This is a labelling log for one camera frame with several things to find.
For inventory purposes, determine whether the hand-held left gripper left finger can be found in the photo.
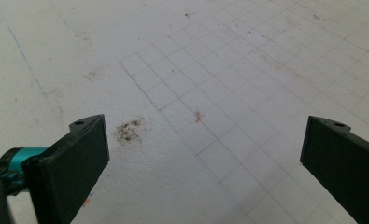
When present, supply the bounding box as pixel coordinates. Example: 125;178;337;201
22;114;110;224

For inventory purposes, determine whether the white foam mat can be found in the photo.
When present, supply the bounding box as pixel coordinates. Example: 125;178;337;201
0;0;369;224

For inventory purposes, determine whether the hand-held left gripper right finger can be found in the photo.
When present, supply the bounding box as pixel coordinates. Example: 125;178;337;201
299;115;369;224

